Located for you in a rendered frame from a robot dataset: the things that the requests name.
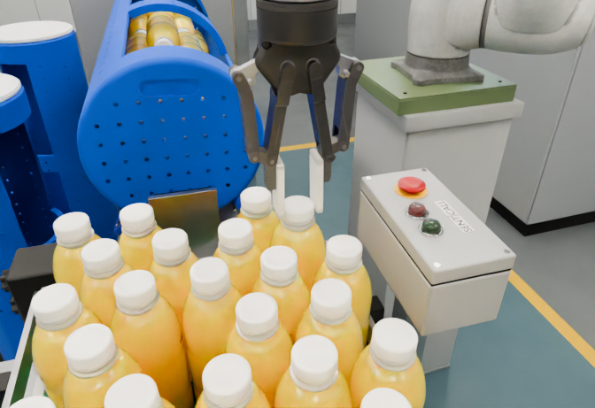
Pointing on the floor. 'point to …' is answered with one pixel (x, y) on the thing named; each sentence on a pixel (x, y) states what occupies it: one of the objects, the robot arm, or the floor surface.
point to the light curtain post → (240, 19)
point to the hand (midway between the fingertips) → (297, 184)
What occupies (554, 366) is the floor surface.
